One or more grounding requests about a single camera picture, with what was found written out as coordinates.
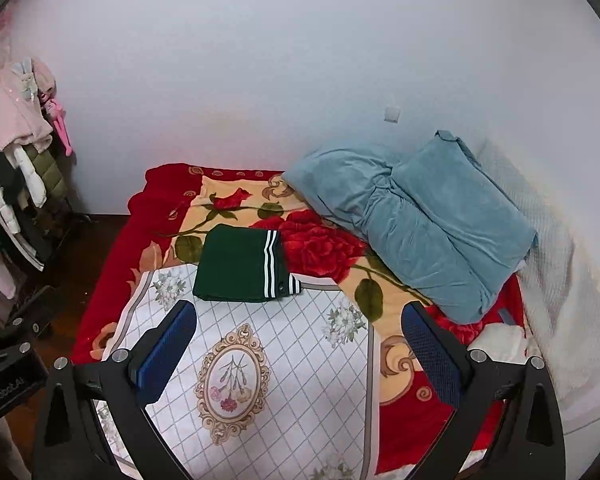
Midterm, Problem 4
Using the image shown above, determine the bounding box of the olive puffer jacket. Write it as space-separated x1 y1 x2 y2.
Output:
27 147 68 206

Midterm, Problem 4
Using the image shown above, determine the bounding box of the blue-grey folded quilt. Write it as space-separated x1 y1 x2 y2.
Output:
281 130 539 324

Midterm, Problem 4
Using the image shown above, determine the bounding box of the black clothes rack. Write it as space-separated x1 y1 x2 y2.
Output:
0 92 93 273

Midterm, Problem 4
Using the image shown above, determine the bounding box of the white floral quilted sheet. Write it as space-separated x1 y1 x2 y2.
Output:
92 262 381 480

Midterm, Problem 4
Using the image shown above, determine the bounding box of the pink plastic hanger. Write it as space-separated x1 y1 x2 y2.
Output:
45 100 74 157

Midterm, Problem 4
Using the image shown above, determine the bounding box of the white textured blanket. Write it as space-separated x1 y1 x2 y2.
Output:
472 137 600 436

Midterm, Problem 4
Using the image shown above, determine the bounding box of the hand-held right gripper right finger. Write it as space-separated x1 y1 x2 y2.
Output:
401 301 566 480

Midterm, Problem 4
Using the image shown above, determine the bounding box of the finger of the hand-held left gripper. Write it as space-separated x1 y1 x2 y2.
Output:
0 286 56 361

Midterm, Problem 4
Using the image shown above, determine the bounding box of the small white cloth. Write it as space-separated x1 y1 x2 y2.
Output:
467 322 531 361

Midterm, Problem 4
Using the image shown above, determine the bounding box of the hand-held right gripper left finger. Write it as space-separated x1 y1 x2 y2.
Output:
32 300 198 480

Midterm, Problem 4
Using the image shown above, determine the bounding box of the white puffer jacket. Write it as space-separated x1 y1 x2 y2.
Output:
0 135 21 236

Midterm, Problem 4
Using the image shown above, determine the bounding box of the red floral blanket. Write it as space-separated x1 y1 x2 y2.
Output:
70 162 531 476

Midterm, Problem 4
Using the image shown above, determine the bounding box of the pink fuzzy garment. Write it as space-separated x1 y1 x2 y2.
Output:
0 57 58 153

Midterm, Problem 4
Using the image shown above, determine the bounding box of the green varsity jacket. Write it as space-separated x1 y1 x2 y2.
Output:
192 224 303 303

